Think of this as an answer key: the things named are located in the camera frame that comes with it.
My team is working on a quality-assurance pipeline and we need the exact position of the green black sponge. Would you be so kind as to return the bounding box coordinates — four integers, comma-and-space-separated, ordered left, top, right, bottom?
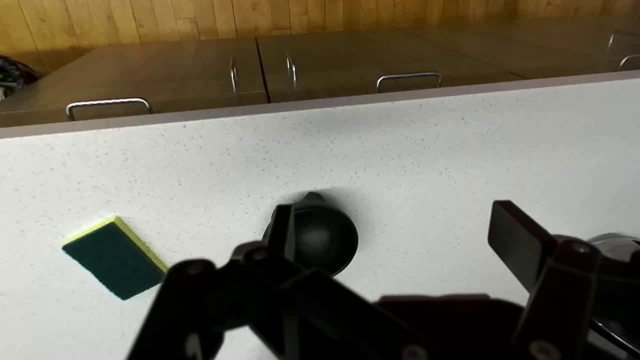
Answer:
61, 213, 171, 301

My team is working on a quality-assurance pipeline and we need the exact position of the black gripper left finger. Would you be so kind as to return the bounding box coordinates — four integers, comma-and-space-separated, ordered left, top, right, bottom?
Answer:
127, 201, 430, 360

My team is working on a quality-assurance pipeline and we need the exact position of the silver drawer handle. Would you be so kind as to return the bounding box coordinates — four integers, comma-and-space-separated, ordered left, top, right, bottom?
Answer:
616, 52, 640, 72
65, 95, 155, 122
374, 69, 446, 94

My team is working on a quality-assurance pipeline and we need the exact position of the brown wooden base cabinet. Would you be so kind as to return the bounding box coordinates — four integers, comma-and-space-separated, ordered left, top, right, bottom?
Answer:
0, 14, 640, 130

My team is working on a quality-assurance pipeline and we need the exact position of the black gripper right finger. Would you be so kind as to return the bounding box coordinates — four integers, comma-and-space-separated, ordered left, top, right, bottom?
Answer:
486, 198, 640, 360

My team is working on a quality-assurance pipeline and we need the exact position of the black round bowl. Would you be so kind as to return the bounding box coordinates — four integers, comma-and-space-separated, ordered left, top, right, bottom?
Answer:
291, 189, 360, 277

